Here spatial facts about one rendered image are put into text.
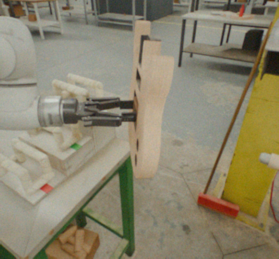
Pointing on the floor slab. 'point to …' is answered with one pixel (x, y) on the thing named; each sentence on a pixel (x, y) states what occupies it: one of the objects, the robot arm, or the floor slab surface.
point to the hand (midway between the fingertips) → (133, 110)
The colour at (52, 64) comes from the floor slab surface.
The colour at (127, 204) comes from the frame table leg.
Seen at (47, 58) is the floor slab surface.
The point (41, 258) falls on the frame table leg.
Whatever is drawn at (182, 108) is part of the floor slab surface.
